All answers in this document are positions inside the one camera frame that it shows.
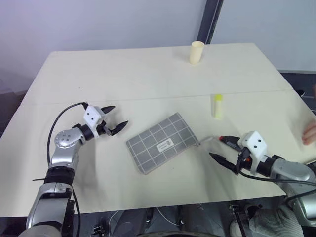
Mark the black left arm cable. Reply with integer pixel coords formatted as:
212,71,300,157
46,101,89,171

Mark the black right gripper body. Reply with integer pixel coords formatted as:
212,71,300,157
235,146,252,173

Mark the grey checkered pouch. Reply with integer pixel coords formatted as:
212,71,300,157
126,112,199,175

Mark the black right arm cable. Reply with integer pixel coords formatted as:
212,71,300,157
236,158,316,186

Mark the cream paper cup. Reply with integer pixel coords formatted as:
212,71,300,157
189,41,204,65

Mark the bystander bare hand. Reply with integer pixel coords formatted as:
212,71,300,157
302,121,316,146

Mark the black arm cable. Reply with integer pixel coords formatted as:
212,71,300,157
236,158,316,186
46,101,89,171

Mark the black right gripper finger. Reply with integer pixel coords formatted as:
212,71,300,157
219,135,241,151
209,152,239,175

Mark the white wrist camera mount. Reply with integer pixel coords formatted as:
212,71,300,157
83,105,104,139
237,131,269,175

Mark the grey pen with red tip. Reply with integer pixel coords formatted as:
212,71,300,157
197,135,224,147

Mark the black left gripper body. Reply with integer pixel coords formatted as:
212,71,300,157
97,119,112,137

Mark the black background pole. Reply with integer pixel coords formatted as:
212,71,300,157
197,0,224,45

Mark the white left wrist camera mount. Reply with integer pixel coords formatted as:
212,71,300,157
83,105,104,139

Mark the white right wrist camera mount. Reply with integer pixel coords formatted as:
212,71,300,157
237,131,269,175

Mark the yellow-green highlighter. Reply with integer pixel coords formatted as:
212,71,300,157
211,93,224,120

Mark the black bracket under table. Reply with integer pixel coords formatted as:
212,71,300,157
229,204,247,237

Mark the grey knitted cloth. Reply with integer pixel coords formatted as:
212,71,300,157
229,204,303,237

